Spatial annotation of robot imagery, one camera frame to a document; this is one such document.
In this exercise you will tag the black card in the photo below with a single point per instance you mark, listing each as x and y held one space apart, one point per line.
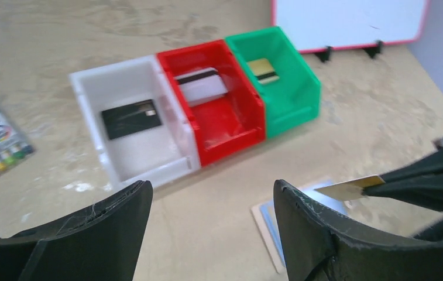
131 118

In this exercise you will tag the black left whiteboard foot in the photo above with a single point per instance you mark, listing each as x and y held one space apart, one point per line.
324 55

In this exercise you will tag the white card with stripe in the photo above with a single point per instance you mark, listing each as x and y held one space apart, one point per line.
201 86

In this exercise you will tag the red plastic bin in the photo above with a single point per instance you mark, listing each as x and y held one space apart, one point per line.
225 125

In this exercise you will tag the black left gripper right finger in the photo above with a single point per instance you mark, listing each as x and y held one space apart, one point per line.
320 243

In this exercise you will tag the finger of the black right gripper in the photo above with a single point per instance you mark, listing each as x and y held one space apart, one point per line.
420 183

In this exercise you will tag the black right whiteboard foot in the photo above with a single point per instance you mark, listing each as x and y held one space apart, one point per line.
373 51

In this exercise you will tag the pink framed whiteboard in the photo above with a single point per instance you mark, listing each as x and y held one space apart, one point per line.
312 26

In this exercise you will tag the black whiteboard foot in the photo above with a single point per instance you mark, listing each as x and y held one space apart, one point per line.
373 51
324 55

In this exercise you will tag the white plastic bin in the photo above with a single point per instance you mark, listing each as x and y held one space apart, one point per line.
159 155

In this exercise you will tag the gold credit card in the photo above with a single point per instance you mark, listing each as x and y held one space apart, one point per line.
352 189

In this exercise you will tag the green plastic bin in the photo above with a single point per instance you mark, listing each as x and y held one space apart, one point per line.
295 97

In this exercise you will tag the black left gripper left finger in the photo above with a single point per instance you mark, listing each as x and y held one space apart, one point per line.
98 242

